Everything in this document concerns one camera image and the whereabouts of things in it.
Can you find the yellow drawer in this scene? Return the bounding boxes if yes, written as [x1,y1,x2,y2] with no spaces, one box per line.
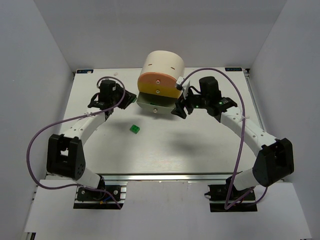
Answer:
[137,82,181,99]

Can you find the orange top drawer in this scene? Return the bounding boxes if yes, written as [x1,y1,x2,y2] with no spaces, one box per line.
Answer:
[137,72,177,92]

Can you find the cream drawer cabinet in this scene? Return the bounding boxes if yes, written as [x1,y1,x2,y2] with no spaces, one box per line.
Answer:
[136,50,186,101]

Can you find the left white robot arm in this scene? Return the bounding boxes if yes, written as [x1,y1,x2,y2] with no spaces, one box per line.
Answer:
[46,78,137,192]

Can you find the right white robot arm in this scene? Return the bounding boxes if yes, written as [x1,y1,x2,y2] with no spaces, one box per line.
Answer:
[171,76,294,191]

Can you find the blue label left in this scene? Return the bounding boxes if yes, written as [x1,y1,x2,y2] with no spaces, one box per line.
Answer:
[76,69,94,74]

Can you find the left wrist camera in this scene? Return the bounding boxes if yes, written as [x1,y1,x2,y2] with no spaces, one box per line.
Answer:
[96,80,103,89]

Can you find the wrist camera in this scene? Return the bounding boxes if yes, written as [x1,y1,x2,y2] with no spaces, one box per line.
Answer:
[175,76,190,99]
[96,80,103,89]

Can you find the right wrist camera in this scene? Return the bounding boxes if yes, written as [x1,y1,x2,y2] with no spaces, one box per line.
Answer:
[175,76,190,99]

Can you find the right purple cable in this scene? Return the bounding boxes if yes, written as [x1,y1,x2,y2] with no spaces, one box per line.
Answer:
[176,68,268,210]

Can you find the aluminium rail front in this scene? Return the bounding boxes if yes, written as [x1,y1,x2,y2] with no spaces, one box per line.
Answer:
[102,173,231,183]

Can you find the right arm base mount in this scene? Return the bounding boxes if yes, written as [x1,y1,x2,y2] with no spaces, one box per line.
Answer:
[203,183,258,213]

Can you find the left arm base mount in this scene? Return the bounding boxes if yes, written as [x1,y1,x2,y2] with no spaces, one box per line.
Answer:
[73,181,127,210]

